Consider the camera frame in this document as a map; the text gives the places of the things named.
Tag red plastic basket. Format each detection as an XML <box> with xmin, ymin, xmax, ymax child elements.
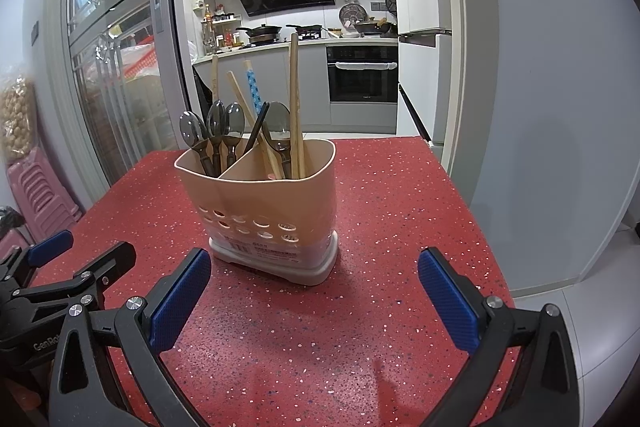
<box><xmin>122</xmin><ymin>42</ymin><xmax>161</xmax><ymax>78</ymax></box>

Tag white towel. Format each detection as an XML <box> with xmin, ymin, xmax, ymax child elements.
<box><xmin>335</xmin><ymin>61</ymin><xmax>398</xmax><ymax>72</ymax></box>

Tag clear bag of nuts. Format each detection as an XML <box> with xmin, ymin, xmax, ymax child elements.
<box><xmin>0</xmin><ymin>77</ymin><xmax>38</xmax><ymax>165</ymax></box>

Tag blue patterned wooden chopstick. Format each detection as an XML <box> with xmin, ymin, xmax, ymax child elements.
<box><xmin>243</xmin><ymin>60</ymin><xmax>264</xmax><ymax>114</ymax></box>

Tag black built-in oven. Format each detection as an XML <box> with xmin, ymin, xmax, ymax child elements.
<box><xmin>326</xmin><ymin>45</ymin><xmax>399</xmax><ymax>104</ymax></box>

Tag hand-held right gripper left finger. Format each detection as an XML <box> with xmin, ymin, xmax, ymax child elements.
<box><xmin>48</xmin><ymin>248</ymin><xmax>213</xmax><ymax>427</ymax></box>

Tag condiment rack with bottles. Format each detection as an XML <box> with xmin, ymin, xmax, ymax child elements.
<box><xmin>200</xmin><ymin>2</ymin><xmax>241</xmax><ymax>52</ymax></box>

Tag beige plastic utensil holder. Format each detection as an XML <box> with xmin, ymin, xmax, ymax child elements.
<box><xmin>174</xmin><ymin>136</ymin><xmax>340</xmax><ymax>286</ymax></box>

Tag black wok with wooden handle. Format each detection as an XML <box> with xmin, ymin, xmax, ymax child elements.
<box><xmin>352</xmin><ymin>19</ymin><xmax>398</xmax><ymax>36</ymax></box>

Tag grey sliding glass door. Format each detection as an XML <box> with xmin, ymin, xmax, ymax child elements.
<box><xmin>47</xmin><ymin>0</ymin><xmax>201</xmax><ymax>192</ymax></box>

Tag black plastic bag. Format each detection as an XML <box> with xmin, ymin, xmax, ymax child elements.
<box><xmin>0</xmin><ymin>205</ymin><xmax>27</xmax><ymax>235</ymax></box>

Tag black trash bag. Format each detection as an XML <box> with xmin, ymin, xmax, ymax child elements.
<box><xmin>194</xmin><ymin>64</ymin><xmax>215</xmax><ymax>108</ymax></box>

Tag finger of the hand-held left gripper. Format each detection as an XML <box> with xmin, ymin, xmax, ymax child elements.
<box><xmin>12</xmin><ymin>241</ymin><xmax>137</xmax><ymax>308</ymax></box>
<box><xmin>0</xmin><ymin>229</ymin><xmax>75</xmax><ymax>295</ymax></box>

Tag black handled metal spoon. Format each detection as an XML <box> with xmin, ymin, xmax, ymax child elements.
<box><xmin>206</xmin><ymin>100</ymin><xmax>230</xmax><ymax>178</ymax></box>
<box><xmin>261</xmin><ymin>101</ymin><xmax>292</xmax><ymax>180</ymax></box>
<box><xmin>242</xmin><ymin>102</ymin><xmax>271</xmax><ymax>156</ymax></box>
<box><xmin>179</xmin><ymin>110</ymin><xmax>219</xmax><ymax>178</ymax></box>
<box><xmin>222</xmin><ymin>102</ymin><xmax>246</xmax><ymax>172</ymax></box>

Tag stack of pink plastic stools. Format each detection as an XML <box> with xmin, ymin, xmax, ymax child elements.
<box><xmin>0</xmin><ymin>147</ymin><xmax>83</xmax><ymax>258</ymax></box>

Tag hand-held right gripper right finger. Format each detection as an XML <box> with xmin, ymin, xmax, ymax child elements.
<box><xmin>417</xmin><ymin>247</ymin><xmax>581</xmax><ymax>427</ymax></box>

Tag grey kitchen cabinets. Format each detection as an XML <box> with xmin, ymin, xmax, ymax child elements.
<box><xmin>192</xmin><ymin>38</ymin><xmax>401</xmax><ymax>135</ymax></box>

